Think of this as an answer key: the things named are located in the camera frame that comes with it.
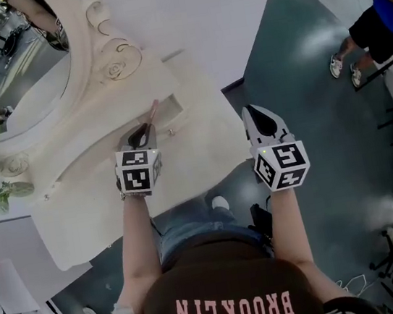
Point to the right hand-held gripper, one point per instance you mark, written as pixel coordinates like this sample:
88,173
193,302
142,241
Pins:
288,159

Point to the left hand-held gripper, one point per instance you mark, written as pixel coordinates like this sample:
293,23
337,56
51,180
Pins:
135,178

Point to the pink makeup brush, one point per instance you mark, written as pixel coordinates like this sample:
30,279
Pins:
154,107

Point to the cream vanity dressing table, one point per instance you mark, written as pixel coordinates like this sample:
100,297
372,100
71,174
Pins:
91,212

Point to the person's left forearm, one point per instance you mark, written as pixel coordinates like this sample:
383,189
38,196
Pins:
138,234

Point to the person's right forearm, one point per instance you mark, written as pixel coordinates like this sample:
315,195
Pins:
289,226

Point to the person's white shoe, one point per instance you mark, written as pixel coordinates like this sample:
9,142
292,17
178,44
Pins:
219,202

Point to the person's blue jeans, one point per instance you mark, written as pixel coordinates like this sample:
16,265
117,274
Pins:
192,226

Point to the oval cream framed mirror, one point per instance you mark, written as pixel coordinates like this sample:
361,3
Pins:
25,86

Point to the green vase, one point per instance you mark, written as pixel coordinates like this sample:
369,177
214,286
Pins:
22,189

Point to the person's brown t-shirt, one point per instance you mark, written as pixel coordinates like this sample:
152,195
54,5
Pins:
229,279

